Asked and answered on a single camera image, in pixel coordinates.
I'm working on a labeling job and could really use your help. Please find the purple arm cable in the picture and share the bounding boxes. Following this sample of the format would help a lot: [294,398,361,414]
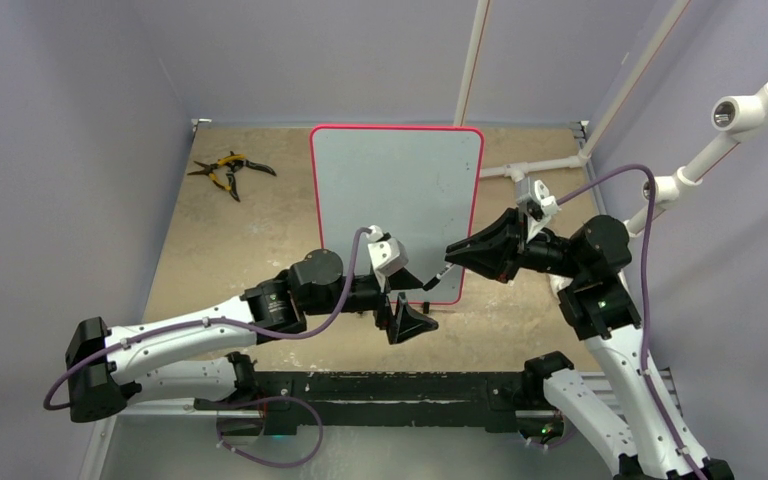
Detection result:
[556,164,710,480]
[43,227,375,412]

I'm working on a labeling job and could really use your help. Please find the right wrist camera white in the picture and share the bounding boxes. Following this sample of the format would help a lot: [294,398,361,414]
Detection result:
[515,177,560,226]

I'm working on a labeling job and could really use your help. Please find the black handled pliers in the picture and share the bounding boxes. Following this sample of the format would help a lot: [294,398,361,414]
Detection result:
[225,158,277,203]

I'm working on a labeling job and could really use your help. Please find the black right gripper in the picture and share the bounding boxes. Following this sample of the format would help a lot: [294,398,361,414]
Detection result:
[447,205,588,282]

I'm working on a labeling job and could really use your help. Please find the white whiteboard marker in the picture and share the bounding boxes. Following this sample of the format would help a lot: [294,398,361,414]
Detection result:
[422,263,454,291]

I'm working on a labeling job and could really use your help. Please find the white PVC pipe frame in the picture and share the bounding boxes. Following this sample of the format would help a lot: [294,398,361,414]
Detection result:
[480,1,768,237]

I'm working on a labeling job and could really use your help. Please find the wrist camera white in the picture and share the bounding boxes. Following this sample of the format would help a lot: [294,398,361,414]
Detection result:
[367,225,409,278]
[515,177,560,226]

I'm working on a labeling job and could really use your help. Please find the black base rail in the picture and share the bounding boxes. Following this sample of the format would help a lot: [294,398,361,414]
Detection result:
[193,351,577,439]

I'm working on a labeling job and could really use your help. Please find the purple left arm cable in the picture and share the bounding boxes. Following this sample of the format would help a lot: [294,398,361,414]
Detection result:
[43,227,375,412]

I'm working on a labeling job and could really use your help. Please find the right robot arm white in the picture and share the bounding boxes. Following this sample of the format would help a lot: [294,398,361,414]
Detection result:
[445,208,734,479]

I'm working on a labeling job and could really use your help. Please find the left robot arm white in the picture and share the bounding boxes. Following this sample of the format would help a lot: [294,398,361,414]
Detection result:
[64,243,441,423]

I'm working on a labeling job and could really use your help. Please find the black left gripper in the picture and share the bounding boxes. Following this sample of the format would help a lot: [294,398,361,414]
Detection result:
[305,266,437,341]

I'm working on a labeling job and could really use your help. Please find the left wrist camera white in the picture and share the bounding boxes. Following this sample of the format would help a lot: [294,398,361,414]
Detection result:
[367,225,409,278]

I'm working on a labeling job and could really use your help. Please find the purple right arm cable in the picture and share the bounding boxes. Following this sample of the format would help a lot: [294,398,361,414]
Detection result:
[556,164,710,480]

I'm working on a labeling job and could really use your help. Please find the pink framed whiteboard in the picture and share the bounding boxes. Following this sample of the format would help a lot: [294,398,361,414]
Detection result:
[309,125,485,305]

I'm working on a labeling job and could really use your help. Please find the yellow black pliers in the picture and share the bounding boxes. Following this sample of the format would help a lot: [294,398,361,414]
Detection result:
[187,153,247,193]

